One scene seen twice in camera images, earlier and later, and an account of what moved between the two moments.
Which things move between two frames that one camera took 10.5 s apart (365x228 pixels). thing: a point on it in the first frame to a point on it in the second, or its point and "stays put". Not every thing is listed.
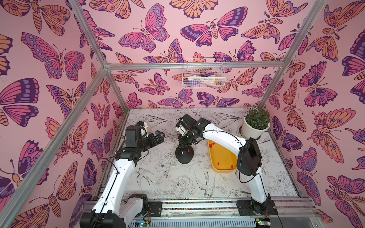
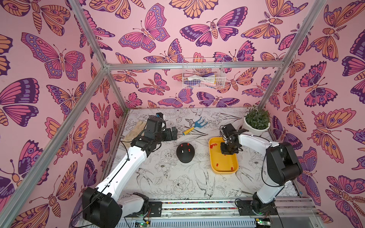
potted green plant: [256, 122] stays put
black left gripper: [158, 139] to [174, 134]
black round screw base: [185, 155] stays put
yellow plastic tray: [222, 160] stays put
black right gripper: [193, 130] to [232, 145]
